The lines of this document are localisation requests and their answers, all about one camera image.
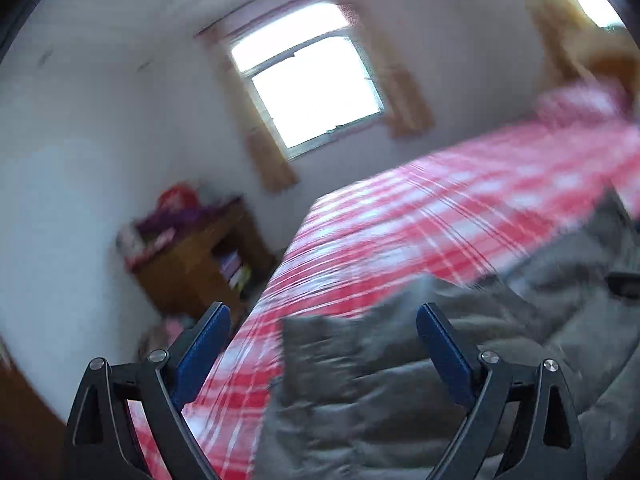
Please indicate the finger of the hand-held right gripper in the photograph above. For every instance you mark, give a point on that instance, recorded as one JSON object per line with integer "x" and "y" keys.
{"x": 627, "y": 285}

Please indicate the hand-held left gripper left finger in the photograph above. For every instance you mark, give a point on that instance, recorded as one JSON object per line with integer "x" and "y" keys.
{"x": 200, "y": 355}

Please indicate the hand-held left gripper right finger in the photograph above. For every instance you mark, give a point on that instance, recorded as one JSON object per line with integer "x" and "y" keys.
{"x": 445, "y": 355}

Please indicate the grey puffer jacket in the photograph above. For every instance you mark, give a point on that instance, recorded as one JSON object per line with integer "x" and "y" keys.
{"x": 375, "y": 410}

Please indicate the pile of clothes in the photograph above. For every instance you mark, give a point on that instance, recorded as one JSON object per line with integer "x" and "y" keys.
{"x": 167, "y": 332}

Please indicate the purple clothes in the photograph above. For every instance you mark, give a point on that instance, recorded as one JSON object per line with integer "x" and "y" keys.
{"x": 170, "y": 219}

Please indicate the yellow box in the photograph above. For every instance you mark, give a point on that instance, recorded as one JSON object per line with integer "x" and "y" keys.
{"x": 242, "y": 277}

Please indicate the brown wooden desk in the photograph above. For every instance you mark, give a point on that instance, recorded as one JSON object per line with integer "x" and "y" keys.
{"x": 185, "y": 265}

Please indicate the purple box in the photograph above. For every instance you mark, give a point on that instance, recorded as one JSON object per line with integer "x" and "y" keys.
{"x": 231, "y": 263}

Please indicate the bed with red plaid sheet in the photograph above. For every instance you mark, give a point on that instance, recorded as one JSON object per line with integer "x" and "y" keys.
{"x": 425, "y": 200}

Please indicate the brown wooden furniture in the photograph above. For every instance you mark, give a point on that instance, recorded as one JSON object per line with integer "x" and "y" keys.
{"x": 25, "y": 410}

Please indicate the pink folded quilt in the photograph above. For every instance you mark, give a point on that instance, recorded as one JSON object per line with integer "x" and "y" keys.
{"x": 580, "y": 105}

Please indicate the long yellow patterned curtain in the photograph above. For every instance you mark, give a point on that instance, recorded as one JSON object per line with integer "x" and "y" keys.
{"x": 560, "y": 20}

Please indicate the sliding window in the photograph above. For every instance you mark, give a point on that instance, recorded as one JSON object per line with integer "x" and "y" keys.
{"x": 310, "y": 90}

